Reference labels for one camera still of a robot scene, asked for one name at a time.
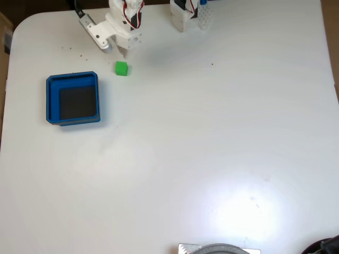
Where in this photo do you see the green cube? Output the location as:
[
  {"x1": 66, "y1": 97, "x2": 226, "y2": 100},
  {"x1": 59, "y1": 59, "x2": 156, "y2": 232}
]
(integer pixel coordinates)
[{"x1": 114, "y1": 61, "x2": 129, "y2": 77}]

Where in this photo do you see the blue square box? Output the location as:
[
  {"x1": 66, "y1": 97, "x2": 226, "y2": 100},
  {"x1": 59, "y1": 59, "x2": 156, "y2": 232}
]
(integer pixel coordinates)
[{"x1": 46, "y1": 70, "x2": 101, "y2": 127}]

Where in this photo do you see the silver metal plate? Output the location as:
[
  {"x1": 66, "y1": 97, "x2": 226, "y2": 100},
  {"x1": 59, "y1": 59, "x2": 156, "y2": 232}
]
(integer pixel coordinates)
[{"x1": 177, "y1": 243, "x2": 262, "y2": 254}]

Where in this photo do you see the grey round dish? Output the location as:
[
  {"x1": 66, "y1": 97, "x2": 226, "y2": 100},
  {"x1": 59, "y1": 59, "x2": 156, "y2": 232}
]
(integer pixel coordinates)
[{"x1": 192, "y1": 243, "x2": 251, "y2": 254}]

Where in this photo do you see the black object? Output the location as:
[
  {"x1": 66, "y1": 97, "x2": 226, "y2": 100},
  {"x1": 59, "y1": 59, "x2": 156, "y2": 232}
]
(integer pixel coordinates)
[{"x1": 301, "y1": 234, "x2": 339, "y2": 254}]

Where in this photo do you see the silver camera box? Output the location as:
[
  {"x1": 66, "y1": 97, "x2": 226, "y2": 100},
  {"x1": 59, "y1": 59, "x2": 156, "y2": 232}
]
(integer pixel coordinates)
[{"x1": 78, "y1": 13, "x2": 117, "y2": 54}]

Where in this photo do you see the black camera cable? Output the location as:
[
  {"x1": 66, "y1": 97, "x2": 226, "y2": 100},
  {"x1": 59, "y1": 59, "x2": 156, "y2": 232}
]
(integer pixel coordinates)
[{"x1": 74, "y1": 0, "x2": 85, "y2": 18}]

